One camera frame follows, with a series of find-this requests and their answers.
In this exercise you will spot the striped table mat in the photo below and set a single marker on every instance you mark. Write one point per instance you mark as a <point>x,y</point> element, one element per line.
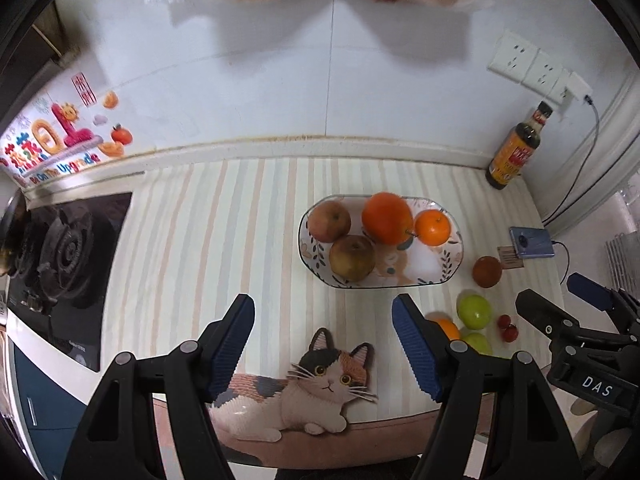
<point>225,240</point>

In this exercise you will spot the large orange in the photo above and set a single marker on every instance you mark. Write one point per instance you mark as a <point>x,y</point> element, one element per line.
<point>387,217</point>

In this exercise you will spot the blue cabinet door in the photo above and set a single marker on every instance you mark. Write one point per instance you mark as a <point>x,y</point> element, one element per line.
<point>45,395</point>

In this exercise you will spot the dark frying pan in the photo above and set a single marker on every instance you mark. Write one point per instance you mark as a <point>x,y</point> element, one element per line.
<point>12,235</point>

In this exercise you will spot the cherry tomato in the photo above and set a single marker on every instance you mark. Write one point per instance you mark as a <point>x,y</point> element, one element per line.
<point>510,333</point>
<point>504,320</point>

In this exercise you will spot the oval patterned plate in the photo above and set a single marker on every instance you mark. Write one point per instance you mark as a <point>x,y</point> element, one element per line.
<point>425,265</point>

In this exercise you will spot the blue smartphone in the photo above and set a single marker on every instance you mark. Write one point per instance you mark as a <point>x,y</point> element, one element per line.
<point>532,242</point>

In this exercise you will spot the dark sauce bottle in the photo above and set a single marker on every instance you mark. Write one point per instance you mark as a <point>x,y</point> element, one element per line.
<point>510,160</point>

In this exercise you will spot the colourful wall sticker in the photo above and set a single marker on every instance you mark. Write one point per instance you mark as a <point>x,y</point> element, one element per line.
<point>50,135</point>

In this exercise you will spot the white charger plug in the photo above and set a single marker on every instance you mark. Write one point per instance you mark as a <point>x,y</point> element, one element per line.
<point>575,87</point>

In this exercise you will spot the green apple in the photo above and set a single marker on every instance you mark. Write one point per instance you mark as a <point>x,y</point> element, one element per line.
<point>473,310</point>
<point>478,342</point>

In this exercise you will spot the brown apple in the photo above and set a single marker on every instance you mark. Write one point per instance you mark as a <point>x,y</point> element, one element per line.
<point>328,221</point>
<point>352,258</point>

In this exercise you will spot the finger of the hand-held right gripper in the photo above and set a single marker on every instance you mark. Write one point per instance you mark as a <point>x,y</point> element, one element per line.
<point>590,291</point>
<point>537,310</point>

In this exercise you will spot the range hood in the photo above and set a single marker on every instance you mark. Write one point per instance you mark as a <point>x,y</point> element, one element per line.
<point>47,35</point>

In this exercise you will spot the cat shaped mat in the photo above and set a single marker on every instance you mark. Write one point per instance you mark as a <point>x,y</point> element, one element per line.
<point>310,390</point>

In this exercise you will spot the person's right hand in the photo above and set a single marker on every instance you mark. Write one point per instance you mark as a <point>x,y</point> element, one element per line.
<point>612,444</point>

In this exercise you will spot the white wall socket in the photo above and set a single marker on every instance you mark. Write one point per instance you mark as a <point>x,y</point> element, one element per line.
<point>556,92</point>
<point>545,71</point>
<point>512,55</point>

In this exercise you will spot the small orange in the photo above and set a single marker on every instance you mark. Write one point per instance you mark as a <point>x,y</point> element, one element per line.
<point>432,226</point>
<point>447,329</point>

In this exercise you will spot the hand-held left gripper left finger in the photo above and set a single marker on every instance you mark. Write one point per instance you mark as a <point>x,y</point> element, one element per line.
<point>230,345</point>

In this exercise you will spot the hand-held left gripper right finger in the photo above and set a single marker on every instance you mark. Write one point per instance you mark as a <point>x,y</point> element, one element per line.
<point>415,345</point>

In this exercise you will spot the black gas stove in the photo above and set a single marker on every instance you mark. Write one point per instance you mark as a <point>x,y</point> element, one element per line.
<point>70,255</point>

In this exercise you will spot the dark red round fruit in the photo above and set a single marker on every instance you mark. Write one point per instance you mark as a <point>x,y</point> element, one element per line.
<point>487,271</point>

